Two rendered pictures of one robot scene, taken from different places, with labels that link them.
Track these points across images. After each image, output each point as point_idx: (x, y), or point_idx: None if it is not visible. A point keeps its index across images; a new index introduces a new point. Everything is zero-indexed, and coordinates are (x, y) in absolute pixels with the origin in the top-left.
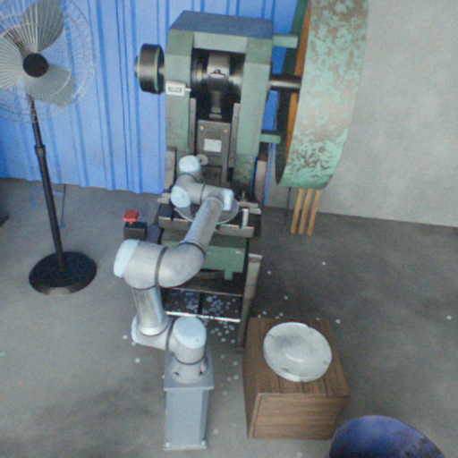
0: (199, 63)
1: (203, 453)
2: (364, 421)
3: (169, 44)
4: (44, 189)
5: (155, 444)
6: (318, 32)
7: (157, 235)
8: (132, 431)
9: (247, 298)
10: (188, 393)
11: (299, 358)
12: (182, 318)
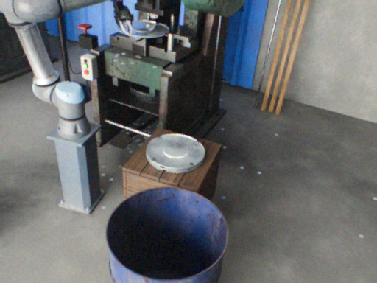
0: None
1: (85, 216)
2: (181, 196)
3: None
4: (57, 19)
5: (55, 200)
6: None
7: (104, 49)
8: (46, 189)
9: (161, 113)
10: (65, 147)
11: (171, 155)
12: (67, 82)
